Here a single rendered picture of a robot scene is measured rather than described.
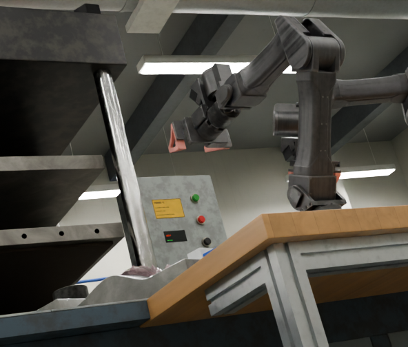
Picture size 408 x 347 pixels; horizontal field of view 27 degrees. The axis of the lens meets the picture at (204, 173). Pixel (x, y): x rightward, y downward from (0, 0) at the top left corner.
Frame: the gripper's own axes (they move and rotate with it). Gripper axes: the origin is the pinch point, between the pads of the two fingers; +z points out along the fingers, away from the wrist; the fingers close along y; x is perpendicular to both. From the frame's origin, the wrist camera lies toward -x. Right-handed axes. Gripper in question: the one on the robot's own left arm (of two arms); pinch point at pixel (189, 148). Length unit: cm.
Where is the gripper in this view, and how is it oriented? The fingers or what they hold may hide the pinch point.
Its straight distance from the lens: 196.4
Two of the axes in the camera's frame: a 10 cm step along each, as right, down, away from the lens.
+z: -4.6, 4.5, 7.7
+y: -8.5, 0.2, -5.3
